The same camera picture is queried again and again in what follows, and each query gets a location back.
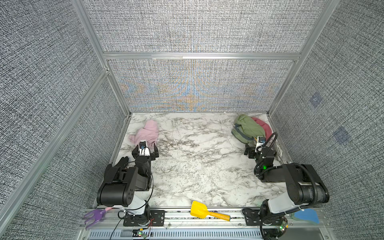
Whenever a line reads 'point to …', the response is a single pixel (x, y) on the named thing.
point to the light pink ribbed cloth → (149, 133)
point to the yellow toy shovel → (200, 210)
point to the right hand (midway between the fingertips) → (255, 143)
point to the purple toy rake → (98, 214)
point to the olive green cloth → (246, 129)
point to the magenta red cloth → (267, 129)
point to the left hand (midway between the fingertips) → (145, 145)
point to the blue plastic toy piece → (309, 214)
